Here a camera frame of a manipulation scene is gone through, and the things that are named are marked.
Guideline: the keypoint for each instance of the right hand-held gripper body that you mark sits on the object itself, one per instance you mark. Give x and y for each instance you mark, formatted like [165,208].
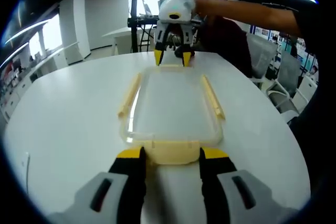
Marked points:
[170,9]

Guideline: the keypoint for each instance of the person's right hand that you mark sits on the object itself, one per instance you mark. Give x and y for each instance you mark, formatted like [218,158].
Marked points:
[190,2]

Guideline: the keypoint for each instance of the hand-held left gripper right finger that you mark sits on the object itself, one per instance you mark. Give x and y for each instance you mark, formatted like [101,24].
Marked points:
[218,179]

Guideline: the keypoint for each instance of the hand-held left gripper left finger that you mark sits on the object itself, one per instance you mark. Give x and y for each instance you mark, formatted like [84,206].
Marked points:
[128,179]

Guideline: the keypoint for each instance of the row of white office desks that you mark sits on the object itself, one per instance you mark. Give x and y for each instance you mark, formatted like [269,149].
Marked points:
[15,87]

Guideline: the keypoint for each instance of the clear plastic container lid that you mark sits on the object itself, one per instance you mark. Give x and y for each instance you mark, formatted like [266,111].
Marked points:
[170,103]

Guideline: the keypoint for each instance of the white side table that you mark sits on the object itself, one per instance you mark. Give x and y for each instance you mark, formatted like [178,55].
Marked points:
[123,31]

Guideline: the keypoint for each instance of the grey mesh office chair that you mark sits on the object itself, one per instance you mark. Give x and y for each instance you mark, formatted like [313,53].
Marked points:
[262,51]
[287,69]

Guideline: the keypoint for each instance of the black tripod stand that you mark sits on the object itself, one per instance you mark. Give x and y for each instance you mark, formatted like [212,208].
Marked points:
[134,11]

